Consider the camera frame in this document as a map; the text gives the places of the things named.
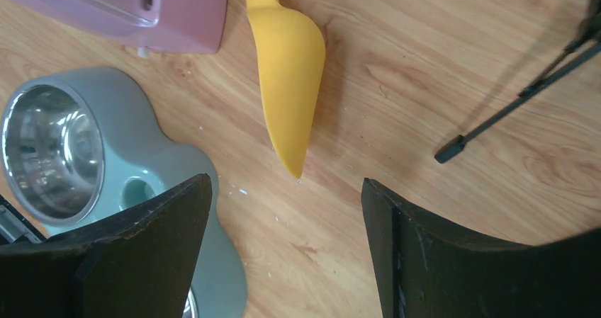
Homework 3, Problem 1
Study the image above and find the grey double pet bowl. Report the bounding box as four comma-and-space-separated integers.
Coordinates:
0, 67, 248, 318

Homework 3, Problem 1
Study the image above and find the yellow plastic scoop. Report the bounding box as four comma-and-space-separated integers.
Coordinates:
245, 0, 326, 179

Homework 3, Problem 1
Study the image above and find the black tripod mic stand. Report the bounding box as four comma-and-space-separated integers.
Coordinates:
434, 0, 600, 164

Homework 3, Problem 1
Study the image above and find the pink metronome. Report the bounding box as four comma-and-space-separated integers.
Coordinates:
11, 0, 228, 54

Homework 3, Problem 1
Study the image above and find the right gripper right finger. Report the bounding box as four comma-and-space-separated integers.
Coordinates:
361, 178, 600, 317

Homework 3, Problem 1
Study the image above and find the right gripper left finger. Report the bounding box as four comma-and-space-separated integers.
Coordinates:
1, 174, 213, 317

